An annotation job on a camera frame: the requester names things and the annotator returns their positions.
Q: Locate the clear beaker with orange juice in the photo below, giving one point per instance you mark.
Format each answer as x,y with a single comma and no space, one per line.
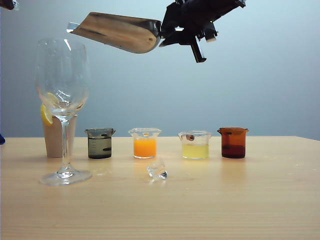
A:
145,147

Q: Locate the grey beaker with dark liquid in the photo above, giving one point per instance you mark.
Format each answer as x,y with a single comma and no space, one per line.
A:
100,146

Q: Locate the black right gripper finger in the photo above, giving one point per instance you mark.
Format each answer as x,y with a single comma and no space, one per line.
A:
199,51
171,20

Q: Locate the yellow lemon slice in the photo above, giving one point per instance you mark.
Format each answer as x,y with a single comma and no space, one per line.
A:
45,116

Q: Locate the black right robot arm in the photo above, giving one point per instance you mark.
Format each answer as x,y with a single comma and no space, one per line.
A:
232,6

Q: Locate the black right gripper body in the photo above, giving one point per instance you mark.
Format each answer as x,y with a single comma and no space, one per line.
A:
195,17

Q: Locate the amber beaker with brown liquid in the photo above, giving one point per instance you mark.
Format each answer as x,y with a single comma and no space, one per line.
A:
233,145

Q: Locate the clear ice cube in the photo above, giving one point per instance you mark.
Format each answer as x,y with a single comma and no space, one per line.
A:
157,171

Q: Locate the blue object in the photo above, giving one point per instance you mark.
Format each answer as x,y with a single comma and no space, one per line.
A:
2,139

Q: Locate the beige paper cup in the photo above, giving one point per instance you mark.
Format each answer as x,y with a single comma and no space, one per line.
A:
53,140

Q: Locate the dark brown object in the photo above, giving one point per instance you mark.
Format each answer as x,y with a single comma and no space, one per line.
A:
8,3

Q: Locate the clear beaker with pale liquid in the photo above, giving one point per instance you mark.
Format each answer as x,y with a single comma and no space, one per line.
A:
195,150

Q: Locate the stainless steel ice scoop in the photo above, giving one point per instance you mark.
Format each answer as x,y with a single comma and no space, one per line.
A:
120,32

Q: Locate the clear wine glass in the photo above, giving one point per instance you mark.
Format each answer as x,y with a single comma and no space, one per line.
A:
62,75

